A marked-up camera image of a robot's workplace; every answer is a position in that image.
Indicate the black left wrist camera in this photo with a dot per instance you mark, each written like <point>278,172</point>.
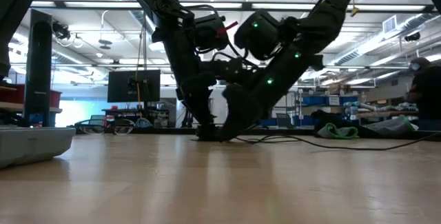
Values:
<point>227,69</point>

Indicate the white LED light bar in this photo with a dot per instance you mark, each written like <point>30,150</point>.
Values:
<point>96,4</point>
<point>389,7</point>
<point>282,6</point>
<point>227,5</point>

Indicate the blue storage bin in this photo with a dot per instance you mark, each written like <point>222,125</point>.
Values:
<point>303,120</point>
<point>348,100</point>
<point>315,100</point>

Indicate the person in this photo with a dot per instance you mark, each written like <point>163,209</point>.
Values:
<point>427,89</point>

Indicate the white ceiling vent grille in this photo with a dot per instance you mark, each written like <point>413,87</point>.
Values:
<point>389,24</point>

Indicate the wooden workbench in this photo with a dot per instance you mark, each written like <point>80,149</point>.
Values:
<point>386,114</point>

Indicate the grey plastic tool case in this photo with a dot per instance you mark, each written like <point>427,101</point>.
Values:
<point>31,144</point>

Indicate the wooden shelf board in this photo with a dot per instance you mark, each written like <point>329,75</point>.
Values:
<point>10,107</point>

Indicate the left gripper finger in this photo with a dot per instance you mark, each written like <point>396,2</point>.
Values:
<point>206,123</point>

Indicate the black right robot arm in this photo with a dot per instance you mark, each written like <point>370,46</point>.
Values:
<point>327,10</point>

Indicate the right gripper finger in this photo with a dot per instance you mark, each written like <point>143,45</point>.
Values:
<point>232,127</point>

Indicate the red storage bin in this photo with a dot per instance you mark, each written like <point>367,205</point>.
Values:
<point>56,99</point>
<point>12,94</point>

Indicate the dark round ceiling fixture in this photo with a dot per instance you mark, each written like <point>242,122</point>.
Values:
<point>105,42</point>

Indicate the pile of folded cloths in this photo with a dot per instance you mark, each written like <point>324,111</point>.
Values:
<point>392,107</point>

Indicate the grey chair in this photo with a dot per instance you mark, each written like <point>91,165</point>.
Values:
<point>284,120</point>

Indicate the black ceiling speaker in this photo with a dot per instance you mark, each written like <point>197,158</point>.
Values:
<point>412,37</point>

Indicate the black monitor screen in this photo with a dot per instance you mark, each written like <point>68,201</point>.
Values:
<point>120,89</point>

